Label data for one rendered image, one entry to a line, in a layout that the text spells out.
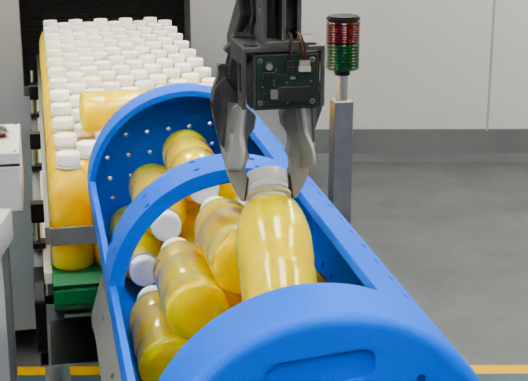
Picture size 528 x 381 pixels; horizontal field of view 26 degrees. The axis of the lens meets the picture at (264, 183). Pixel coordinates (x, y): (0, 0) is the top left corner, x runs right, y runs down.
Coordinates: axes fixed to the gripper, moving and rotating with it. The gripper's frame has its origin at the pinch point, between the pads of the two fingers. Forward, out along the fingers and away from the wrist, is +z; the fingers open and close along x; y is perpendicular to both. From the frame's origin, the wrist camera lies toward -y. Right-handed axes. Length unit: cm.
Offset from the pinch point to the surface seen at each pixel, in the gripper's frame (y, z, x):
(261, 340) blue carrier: 22.9, 5.1, -5.1
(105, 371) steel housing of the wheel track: -49, 41, -13
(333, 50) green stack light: -106, 7, 34
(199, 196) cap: -39.2, 13.3, -0.8
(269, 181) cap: 2.1, -0.8, -0.1
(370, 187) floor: -402, 128, 132
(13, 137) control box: -90, 17, -25
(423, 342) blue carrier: 23.0, 6.3, 7.4
